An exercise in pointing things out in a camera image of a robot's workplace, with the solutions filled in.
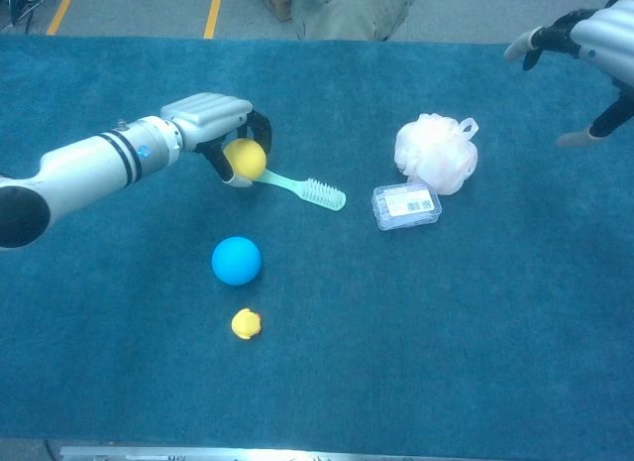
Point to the blue foam ball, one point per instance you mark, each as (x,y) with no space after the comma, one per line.
(236,261)

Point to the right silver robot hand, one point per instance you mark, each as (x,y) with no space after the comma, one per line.
(609,39)

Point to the yellow foam ball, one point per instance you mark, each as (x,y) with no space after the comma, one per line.
(246,158)

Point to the clear plastic box with label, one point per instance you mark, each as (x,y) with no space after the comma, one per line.
(406,205)

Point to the seated person in khaki trousers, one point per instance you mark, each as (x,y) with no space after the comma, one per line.
(356,10)

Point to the white mesh bath loofah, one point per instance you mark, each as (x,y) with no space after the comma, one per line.
(436,153)

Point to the aluminium frame rail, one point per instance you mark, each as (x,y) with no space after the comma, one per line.
(247,454)

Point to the yellow rubber duck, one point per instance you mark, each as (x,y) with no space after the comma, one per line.
(246,324)

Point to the mint green plastic hairbrush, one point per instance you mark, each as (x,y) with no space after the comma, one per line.
(297,186)

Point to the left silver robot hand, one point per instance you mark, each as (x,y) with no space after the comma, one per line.
(208,114)

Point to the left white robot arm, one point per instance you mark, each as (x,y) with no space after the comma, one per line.
(84,168)

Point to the teal table cloth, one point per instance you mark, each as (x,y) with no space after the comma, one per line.
(148,381)

